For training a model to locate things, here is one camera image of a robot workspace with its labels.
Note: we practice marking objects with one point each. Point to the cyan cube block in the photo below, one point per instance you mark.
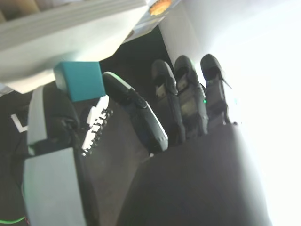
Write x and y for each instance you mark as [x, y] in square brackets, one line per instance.
[82, 80]

